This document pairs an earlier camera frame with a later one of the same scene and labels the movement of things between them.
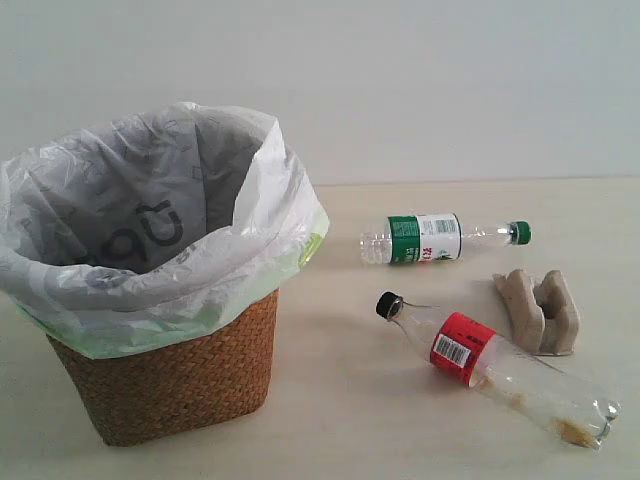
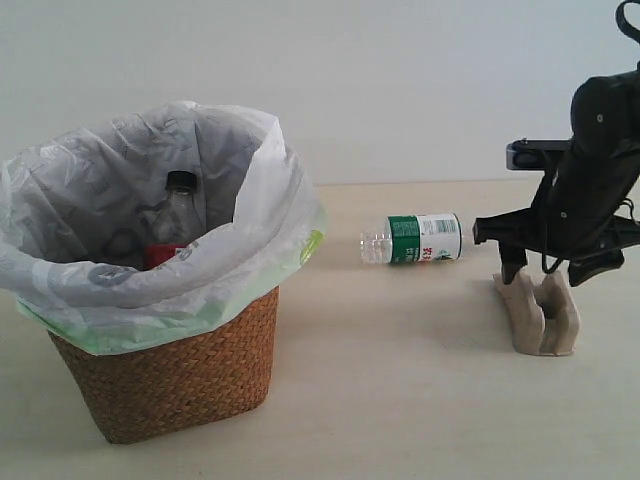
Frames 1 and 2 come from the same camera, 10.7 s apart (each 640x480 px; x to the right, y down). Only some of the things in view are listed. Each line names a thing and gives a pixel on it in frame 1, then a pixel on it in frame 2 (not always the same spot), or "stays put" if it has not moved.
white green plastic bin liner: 153,225 stays put
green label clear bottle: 432,237 stays put
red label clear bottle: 469,350 → 177,223
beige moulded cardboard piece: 543,317 stays put
